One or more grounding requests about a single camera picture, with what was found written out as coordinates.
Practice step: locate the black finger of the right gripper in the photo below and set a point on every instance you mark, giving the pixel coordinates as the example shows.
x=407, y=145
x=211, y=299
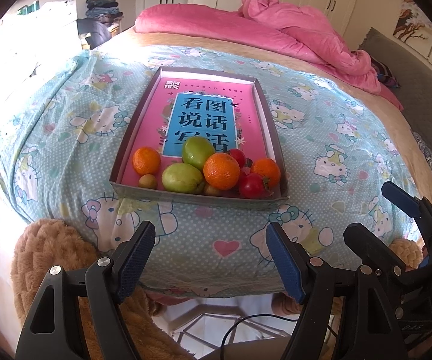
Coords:
x=420, y=210
x=387, y=267

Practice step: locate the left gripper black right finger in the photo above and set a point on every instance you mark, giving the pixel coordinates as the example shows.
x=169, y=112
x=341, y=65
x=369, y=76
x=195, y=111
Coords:
x=311, y=282

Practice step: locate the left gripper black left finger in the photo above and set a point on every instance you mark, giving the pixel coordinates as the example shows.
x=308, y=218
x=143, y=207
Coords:
x=100, y=295

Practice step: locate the small brown-green fruit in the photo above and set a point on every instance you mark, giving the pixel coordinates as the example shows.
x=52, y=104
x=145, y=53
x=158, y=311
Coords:
x=148, y=181

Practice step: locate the red cherry tomato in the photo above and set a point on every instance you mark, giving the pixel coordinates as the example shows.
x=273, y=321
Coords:
x=243, y=173
x=253, y=187
x=238, y=156

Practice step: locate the orange mandarin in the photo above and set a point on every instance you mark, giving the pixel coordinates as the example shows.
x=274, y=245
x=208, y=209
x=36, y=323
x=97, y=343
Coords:
x=268, y=169
x=221, y=171
x=146, y=161

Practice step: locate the green apple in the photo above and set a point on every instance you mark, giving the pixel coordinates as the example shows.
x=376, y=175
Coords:
x=196, y=150
x=183, y=178

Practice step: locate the small pale round fruit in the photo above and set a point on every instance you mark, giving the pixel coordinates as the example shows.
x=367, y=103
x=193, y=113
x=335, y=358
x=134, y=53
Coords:
x=212, y=191

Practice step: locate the hello kitty bed sheet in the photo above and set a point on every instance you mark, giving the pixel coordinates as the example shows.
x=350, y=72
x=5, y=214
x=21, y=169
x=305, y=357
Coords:
x=57, y=153

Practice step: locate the grey headboard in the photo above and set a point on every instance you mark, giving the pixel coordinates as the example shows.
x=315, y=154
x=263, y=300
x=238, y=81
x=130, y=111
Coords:
x=414, y=78

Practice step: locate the dark patterned pillow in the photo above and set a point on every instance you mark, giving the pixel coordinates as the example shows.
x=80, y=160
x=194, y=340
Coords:
x=384, y=74

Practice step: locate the pink book with blue title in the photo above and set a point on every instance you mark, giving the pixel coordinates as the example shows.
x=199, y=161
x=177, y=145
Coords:
x=229, y=114

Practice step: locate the pink blanket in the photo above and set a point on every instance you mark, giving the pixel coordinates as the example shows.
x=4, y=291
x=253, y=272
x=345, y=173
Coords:
x=301, y=32

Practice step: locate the pile of dark clothes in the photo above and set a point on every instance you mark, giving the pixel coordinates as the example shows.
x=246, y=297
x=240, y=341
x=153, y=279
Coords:
x=99, y=16

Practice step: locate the tree painting on wall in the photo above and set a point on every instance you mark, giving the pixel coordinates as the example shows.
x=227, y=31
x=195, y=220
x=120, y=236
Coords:
x=414, y=29

